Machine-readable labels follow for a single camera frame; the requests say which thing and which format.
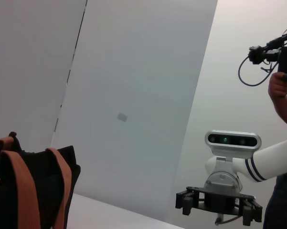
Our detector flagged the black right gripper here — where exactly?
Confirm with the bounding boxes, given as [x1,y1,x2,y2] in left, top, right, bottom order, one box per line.
[176,186,263,227]

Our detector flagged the black bag with orange straps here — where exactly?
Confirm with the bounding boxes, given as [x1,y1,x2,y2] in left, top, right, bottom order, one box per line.
[0,131,81,229]

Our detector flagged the person forearm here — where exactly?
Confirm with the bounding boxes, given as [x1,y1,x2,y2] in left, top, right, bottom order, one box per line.
[269,93,287,131]

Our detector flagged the person hand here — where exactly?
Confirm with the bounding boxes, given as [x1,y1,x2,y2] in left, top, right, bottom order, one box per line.
[268,71,287,98]

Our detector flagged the person torso dark clothing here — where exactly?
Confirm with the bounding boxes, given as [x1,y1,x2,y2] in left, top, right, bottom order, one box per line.
[262,167,287,229]

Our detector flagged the grey wall sticker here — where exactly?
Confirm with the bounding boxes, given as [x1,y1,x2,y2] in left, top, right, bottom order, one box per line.
[116,112,129,123]

